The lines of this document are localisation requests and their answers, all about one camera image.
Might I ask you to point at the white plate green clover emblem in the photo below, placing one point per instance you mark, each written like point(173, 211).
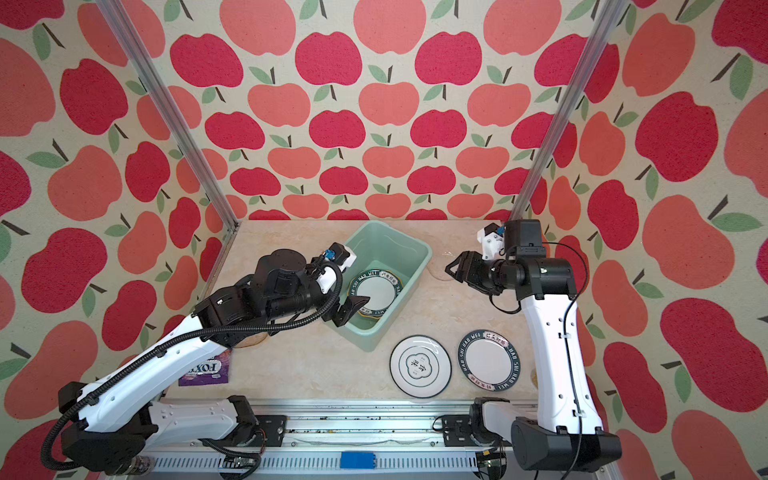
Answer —
point(420, 367)

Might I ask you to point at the left aluminium frame post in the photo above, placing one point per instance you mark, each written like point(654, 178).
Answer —
point(130, 41)

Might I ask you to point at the purple Fox's candy bag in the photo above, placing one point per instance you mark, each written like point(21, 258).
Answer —
point(214, 371)

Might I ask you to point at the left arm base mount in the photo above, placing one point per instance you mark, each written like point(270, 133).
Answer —
point(268, 432)

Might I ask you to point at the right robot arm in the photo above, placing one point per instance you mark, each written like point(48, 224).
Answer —
point(567, 434)

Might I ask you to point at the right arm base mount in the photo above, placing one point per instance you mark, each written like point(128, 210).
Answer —
point(463, 431)

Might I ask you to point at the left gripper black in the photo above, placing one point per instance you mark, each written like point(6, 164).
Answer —
point(349, 308)

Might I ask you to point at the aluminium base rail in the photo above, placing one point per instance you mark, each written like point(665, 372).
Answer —
point(399, 432)

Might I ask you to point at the white plate dark lettered rim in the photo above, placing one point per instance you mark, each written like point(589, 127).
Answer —
point(381, 286)

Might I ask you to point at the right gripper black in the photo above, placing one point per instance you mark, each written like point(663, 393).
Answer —
point(471, 263)

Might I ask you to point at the clear glass plate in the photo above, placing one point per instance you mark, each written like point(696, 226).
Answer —
point(439, 262)

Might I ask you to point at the right aluminium frame post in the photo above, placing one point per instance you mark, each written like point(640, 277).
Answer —
point(596, 43)

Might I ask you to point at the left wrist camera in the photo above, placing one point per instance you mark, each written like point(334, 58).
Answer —
point(340, 255)

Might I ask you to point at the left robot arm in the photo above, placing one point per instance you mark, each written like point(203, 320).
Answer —
point(106, 424)

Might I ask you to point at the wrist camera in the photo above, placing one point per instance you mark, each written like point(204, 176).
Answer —
point(491, 239)
point(340, 255)

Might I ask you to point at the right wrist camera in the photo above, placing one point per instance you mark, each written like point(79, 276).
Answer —
point(491, 239)

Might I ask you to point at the blue block on rail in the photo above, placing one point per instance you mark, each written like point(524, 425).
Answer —
point(358, 460)

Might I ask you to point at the aluminium frame post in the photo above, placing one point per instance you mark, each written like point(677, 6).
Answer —
point(596, 43)
point(130, 41)

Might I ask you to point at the mint green plastic bin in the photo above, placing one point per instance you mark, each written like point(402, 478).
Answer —
point(378, 245)

